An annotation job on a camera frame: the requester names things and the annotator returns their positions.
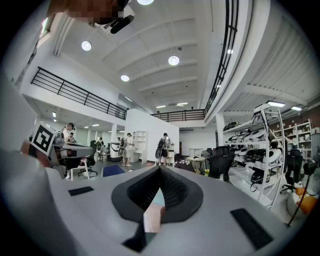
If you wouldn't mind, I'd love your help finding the blue chair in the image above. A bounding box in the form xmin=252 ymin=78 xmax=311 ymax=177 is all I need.
xmin=101 ymin=164 xmax=126 ymax=179

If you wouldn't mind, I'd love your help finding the white shelf unit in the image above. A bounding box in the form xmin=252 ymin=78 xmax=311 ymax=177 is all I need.
xmin=273 ymin=118 xmax=314 ymax=161

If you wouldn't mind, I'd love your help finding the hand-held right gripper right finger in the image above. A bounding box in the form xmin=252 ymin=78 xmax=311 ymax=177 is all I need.
xmin=139 ymin=166 xmax=286 ymax=256

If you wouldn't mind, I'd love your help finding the person's white shirt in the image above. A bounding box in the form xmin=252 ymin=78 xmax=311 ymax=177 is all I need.
xmin=0 ymin=12 xmax=76 ymax=256

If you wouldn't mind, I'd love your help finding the white bookshelf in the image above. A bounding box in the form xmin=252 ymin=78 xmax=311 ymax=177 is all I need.
xmin=131 ymin=130 xmax=149 ymax=165

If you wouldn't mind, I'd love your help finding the person's head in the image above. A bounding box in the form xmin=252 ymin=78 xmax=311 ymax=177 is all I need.
xmin=47 ymin=0 xmax=126 ymax=26

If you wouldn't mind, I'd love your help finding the white metal shelf rack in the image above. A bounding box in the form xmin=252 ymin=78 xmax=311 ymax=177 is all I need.
xmin=223 ymin=104 xmax=286 ymax=209

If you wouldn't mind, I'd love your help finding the white orange cushion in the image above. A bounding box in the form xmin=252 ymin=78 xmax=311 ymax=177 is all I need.
xmin=287 ymin=186 xmax=315 ymax=216

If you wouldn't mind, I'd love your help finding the white wheeled robot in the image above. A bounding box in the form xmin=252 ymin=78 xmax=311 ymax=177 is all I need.
xmin=107 ymin=141 xmax=124 ymax=163

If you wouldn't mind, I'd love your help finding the black head-mounted camera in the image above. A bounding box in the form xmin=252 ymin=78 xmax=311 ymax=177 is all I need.
xmin=106 ymin=14 xmax=135 ymax=35

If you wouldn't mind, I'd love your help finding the black balcony railing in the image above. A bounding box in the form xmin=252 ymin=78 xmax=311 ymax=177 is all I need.
xmin=150 ymin=108 xmax=206 ymax=123
xmin=204 ymin=0 xmax=239 ymax=114
xmin=30 ymin=66 xmax=128 ymax=121

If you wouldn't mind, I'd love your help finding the person's left forearm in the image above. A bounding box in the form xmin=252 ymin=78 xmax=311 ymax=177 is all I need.
xmin=20 ymin=140 xmax=52 ymax=169

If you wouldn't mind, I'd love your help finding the row of white black helmets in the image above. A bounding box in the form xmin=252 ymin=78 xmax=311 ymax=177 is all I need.
xmin=224 ymin=121 xmax=285 ymax=193

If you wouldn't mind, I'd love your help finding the black office chair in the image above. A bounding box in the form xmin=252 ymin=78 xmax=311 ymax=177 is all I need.
xmin=279 ymin=147 xmax=305 ymax=195
xmin=208 ymin=145 xmax=235 ymax=183

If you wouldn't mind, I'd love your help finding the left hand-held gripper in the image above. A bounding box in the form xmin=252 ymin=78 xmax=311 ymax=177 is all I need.
xmin=30 ymin=121 xmax=94 ymax=180

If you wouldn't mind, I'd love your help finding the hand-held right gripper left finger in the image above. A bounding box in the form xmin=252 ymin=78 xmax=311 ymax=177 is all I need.
xmin=45 ymin=166 xmax=161 ymax=256

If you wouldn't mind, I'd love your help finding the pink checkered tablecloth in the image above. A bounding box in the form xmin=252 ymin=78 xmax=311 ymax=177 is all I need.
xmin=143 ymin=205 xmax=162 ymax=234

